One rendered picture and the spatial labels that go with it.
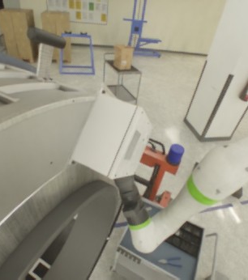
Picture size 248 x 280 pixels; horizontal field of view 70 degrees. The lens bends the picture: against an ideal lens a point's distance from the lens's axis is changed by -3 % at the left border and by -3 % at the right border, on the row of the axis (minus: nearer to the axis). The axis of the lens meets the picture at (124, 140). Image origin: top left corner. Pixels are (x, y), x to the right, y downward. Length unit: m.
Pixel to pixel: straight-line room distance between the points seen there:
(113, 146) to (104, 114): 0.08
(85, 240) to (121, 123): 0.91
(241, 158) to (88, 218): 0.89
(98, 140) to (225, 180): 0.32
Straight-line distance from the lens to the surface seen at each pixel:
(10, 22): 6.82
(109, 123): 0.44
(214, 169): 0.50
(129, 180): 0.71
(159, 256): 1.48
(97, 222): 1.15
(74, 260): 1.27
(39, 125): 0.35
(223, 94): 3.30
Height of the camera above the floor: 2.01
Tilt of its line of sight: 39 degrees down
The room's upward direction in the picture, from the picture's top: 9 degrees clockwise
